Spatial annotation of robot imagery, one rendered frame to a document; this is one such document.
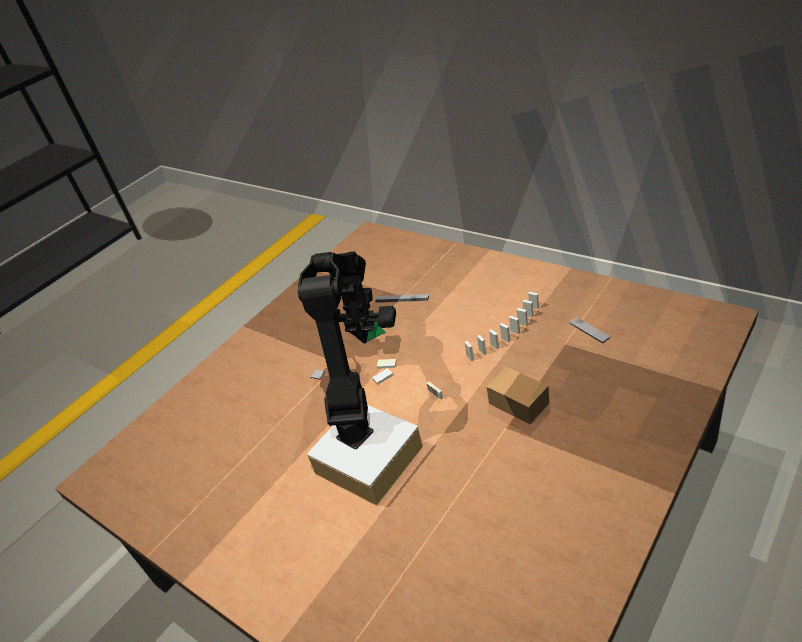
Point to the green flat square mat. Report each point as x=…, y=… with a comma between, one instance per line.
x=377, y=331

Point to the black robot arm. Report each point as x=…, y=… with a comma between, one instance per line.
x=345, y=399

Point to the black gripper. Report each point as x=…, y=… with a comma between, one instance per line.
x=358, y=312

